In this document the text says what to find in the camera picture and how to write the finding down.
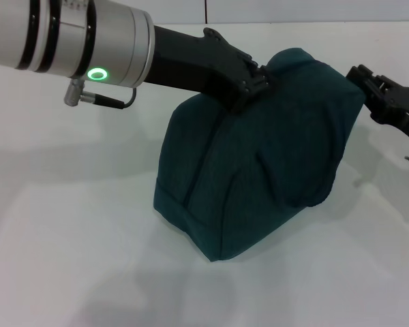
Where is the dark teal insulated lunch bag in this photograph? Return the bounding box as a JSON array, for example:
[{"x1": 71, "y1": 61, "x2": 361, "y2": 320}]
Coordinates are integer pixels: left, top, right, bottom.
[{"x1": 152, "y1": 47, "x2": 367, "y2": 264}]

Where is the left gripper cable with plug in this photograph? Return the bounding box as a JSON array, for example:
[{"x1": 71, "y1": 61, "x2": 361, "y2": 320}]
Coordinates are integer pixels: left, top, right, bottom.
[{"x1": 63, "y1": 78, "x2": 138, "y2": 110}]

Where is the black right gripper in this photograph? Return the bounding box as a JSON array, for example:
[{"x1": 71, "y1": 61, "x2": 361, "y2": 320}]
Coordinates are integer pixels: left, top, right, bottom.
[{"x1": 346, "y1": 63, "x2": 409, "y2": 147}]

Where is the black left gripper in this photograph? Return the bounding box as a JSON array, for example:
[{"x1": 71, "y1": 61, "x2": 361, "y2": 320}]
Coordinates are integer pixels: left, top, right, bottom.
[{"x1": 141, "y1": 24, "x2": 277, "y2": 115}]

